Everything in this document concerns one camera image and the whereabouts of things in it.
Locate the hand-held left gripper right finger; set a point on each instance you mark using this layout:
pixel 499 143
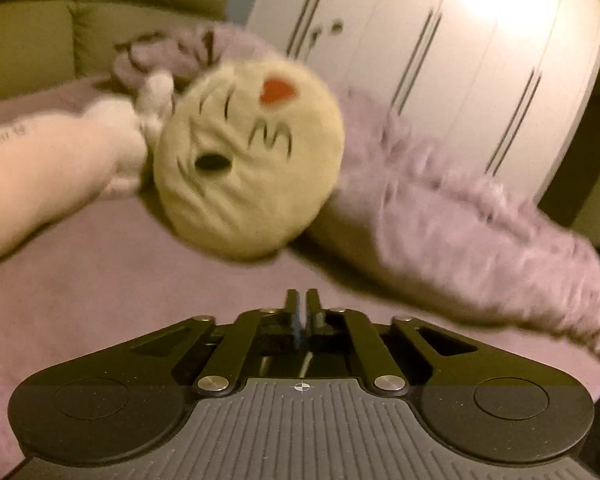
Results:
pixel 314 322

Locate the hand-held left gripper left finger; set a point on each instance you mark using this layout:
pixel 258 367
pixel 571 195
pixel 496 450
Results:
pixel 294 327

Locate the purple fleece blanket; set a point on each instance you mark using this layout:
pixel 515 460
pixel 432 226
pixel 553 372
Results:
pixel 455 240

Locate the purple bed sheet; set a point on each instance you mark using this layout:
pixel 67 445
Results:
pixel 130 285

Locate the round cream cat face pillow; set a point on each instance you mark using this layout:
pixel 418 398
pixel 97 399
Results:
pixel 250 160

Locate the white wardrobe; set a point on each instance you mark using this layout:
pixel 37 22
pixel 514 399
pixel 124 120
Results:
pixel 480 50

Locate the green sofa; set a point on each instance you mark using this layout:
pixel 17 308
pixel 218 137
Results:
pixel 90 25

